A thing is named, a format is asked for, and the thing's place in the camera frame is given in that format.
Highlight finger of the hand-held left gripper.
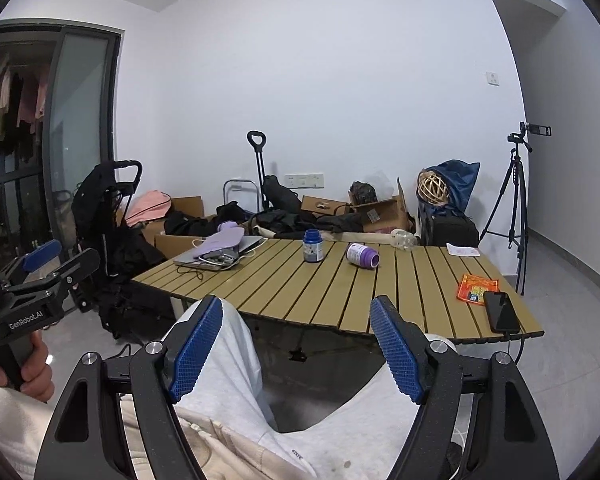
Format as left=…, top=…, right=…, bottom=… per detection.
left=0, top=239, right=64, bottom=287
left=10, top=247, right=102, bottom=303

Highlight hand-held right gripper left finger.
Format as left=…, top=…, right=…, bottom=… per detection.
left=39, top=295, right=226, bottom=480

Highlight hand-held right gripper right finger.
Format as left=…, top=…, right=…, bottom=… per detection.
left=369, top=296, right=563, bottom=480

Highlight purple-lid jar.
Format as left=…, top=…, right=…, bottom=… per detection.
left=346, top=242, right=381, bottom=270

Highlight person's left forearm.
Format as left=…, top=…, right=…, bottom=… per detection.
left=0, top=384, right=61, bottom=480

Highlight person's left hand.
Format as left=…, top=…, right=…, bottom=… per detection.
left=0, top=331, right=54, bottom=404

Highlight person's left leg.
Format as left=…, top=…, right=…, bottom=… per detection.
left=172, top=297, right=281, bottom=433

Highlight person's leg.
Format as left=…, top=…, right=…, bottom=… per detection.
left=267, top=332, right=463, bottom=480
left=172, top=297, right=281, bottom=433

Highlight black stroller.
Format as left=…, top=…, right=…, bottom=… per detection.
left=70, top=160, right=175, bottom=342

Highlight person's right leg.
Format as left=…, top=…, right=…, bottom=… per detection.
left=267, top=332, right=463, bottom=480

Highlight pink bag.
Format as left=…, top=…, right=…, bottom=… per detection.
left=125, top=190, right=174, bottom=225

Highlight orange packet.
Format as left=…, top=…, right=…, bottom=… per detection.
left=456, top=273, right=499, bottom=305

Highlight person's cream jacket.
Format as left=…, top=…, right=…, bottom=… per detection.
left=115, top=392, right=321, bottom=480

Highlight open cardboard box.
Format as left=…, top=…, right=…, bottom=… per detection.
left=169, top=196, right=207, bottom=221
left=300, top=195, right=352, bottom=217
left=152, top=220, right=217, bottom=262
left=349, top=177, right=414, bottom=234

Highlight black smartphone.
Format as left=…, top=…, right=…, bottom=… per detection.
left=482, top=290, right=522, bottom=334

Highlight clear plastic bottle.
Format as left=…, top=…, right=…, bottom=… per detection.
left=390, top=228, right=421, bottom=251

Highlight purple pouch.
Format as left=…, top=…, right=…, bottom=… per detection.
left=195, top=221, right=246, bottom=261

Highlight silver laptop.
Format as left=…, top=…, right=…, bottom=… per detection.
left=172, top=234, right=267, bottom=272

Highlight beige rolled tube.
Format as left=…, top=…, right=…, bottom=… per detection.
left=250, top=224, right=397, bottom=244

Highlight blue jar with white label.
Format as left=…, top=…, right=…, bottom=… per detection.
left=302, top=228, right=326, bottom=264

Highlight glass sliding door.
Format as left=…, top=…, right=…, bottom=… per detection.
left=0, top=21, right=127, bottom=266

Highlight hanging clothes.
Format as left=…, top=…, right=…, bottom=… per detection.
left=0, top=54, right=51, bottom=147

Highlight pile of black clothes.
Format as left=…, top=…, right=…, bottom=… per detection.
left=164, top=201, right=367, bottom=239

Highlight dark camouflage bundle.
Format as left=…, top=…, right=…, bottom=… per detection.
left=349, top=180, right=379, bottom=206

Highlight woven rattan ball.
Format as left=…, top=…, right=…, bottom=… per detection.
left=417, top=170, right=451, bottom=206

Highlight black duffel bag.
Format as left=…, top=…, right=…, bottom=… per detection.
left=262, top=174, right=304, bottom=214

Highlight black tripod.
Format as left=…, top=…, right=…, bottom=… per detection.
left=478, top=132, right=534, bottom=296

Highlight black phone cable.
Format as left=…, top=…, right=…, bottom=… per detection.
left=502, top=329, right=532, bottom=367

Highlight silver folding trolley frame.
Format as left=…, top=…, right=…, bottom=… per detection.
left=222, top=178, right=262, bottom=217

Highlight black trolley handle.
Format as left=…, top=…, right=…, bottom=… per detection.
left=246, top=130, right=274, bottom=213

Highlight wall outlets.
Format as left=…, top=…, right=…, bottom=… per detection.
left=285, top=174, right=325, bottom=189

